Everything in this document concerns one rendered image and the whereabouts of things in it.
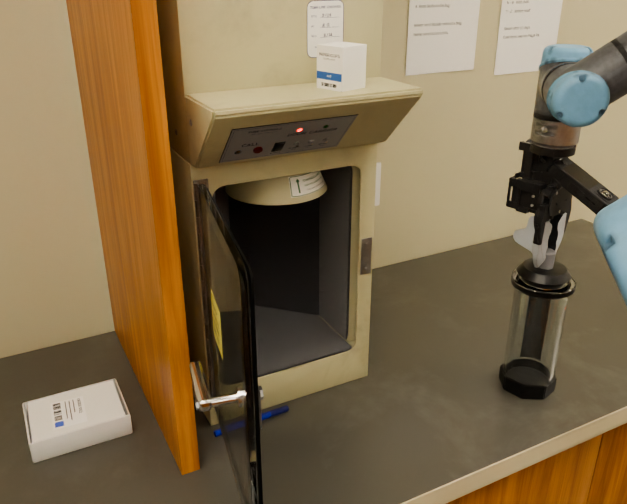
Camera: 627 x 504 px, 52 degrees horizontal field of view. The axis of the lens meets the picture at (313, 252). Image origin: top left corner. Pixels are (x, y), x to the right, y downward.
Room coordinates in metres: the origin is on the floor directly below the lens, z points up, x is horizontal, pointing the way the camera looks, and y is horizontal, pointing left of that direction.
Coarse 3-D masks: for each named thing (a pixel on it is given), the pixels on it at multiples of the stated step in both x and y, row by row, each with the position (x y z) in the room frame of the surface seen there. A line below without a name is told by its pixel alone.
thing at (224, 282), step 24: (216, 216) 0.74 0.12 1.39; (216, 240) 0.73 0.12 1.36; (216, 264) 0.75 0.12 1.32; (240, 264) 0.61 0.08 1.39; (216, 288) 0.76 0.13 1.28; (240, 288) 0.59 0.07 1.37; (240, 312) 0.60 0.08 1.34; (240, 336) 0.61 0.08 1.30; (216, 360) 0.82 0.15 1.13; (240, 360) 0.61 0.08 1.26; (216, 384) 0.84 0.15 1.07; (240, 384) 0.62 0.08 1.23; (216, 408) 0.86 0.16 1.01; (240, 408) 0.63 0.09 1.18; (240, 432) 0.64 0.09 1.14; (240, 456) 0.65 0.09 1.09; (240, 480) 0.66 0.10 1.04
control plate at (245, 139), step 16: (240, 128) 0.83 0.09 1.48; (256, 128) 0.85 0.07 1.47; (272, 128) 0.86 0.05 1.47; (288, 128) 0.88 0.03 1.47; (304, 128) 0.89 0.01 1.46; (320, 128) 0.91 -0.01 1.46; (336, 128) 0.92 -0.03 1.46; (240, 144) 0.86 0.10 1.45; (256, 144) 0.88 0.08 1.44; (272, 144) 0.89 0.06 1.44; (288, 144) 0.91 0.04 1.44; (304, 144) 0.93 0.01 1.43; (320, 144) 0.95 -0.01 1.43; (336, 144) 0.96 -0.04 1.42; (224, 160) 0.88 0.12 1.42
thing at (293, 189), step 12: (264, 180) 1.00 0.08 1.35; (276, 180) 0.99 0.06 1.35; (288, 180) 1.00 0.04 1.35; (300, 180) 1.01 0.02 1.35; (312, 180) 1.02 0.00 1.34; (324, 180) 1.07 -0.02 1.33; (228, 192) 1.03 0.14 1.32; (240, 192) 1.00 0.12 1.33; (252, 192) 0.99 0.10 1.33; (264, 192) 0.99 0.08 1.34; (276, 192) 0.99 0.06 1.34; (288, 192) 0.99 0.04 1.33; (300, 192) 1.00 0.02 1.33; (312, 192) 1.01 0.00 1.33; (324, 192) 1.04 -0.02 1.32; (264, 204) 0.98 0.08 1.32; (276, 204) 0.98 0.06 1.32; (288, 204) 0.98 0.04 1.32
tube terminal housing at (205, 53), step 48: (192, 0) 0.90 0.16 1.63; (240, 0) 0.94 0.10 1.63; (288, 0) 0.97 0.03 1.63; (192, 48) 0.90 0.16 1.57; (240, 48) 0.93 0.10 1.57; (288, 48) 0.97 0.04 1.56; (192, 192) 0.90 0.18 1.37; (192, 240) 0.91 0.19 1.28; (192, 288) 0.93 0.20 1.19; (192, 336) 0.95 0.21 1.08; (192, 384) 0.98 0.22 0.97; (288, 384) 0.96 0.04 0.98; (336, 384) 1.01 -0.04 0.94
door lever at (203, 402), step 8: (192, 368) 0.68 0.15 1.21; (200, 368) 0.68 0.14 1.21; (192, 376) 0.67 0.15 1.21; (200, 376) 0.66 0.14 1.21; (200, 384) 0.65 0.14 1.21; (200, 392) 0.63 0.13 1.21; (208, 392) 0.63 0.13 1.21; (200, 400) 0.62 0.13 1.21; (208, 400) 0.62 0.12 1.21; (216, 400) 0.62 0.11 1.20; (224, 400) 0.62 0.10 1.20; (232, 400) 0.63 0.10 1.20; (240, 400) 0.62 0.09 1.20; (200, 408) 0.61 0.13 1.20; (208, 408) 0.61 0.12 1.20
